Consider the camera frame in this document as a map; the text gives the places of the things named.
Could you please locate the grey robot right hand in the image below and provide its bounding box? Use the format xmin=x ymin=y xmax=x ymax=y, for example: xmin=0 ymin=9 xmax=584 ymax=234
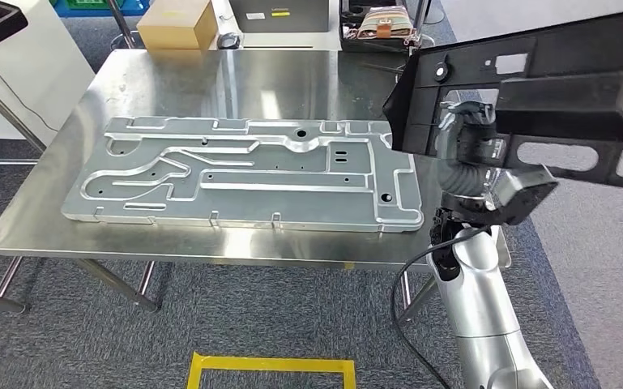
xmin=433 ymin=100 xmax=497 ymax=162

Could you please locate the black plastic plate frame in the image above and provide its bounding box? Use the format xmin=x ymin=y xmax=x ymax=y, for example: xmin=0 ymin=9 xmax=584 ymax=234
xmin=382 ymin=6 xmax=623 ymax=193

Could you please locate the stainless steel workbench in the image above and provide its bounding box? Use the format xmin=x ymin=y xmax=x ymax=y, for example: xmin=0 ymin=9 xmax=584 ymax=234
xmin=0 ymin=48 xmax=512 ymax=315

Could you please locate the striped fabric pouch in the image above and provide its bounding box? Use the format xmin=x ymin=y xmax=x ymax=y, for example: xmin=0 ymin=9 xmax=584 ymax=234
xmin=356 ymin=6 xmax=414 ymax=40

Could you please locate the black open toolbox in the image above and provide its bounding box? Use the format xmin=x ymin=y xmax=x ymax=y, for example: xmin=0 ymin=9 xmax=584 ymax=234
xmin=339 ymin=0 xmax=424 ymax=53

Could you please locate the grey computer case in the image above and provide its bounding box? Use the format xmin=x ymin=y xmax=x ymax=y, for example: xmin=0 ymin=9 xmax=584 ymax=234
xmin=228 ymin=0 xmax=331 ymax=34

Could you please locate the embossed aluminium panel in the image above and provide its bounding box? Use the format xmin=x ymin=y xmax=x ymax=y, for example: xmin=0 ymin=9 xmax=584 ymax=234
xmin=61 ymin=115 xmax=425 ymax=234

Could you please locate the brown cardboard box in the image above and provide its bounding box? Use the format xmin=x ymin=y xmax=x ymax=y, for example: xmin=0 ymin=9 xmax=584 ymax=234
xmin=136 ymin=0 xmax=218 ymax=52

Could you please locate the blue plastic crate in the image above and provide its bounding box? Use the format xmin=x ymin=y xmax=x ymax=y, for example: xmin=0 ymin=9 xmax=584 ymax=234
xmin=50 ymin=0 xmax=151 ymax=17

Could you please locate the steel stand pole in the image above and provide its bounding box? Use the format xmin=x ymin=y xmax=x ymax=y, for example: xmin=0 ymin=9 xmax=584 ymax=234
xmin=105 ymin=0 xmax=146 ymax=50

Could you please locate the white desk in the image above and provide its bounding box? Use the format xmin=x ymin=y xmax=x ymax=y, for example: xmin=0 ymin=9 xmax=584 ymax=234
xmin=0 ymin=0 xmax=97 ymax=165

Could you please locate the stainless steel table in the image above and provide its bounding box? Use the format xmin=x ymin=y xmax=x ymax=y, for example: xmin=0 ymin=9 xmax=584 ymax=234
xmin=0 ymin=50 xmax=48 ymax=168

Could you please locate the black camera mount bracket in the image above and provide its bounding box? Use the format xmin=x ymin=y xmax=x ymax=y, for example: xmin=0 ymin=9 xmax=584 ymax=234
xmin=439 ymin=193 xmax=506 ymax=227

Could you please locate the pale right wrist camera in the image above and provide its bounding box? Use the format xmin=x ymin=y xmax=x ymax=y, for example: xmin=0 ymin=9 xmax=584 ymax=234
xmin=485 ymin=163 xmax=560 ymax=227

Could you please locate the black camera cable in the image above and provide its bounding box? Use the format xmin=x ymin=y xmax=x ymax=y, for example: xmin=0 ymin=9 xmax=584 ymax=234
xmin=390 ymin=225 xmax=492 ymax=389

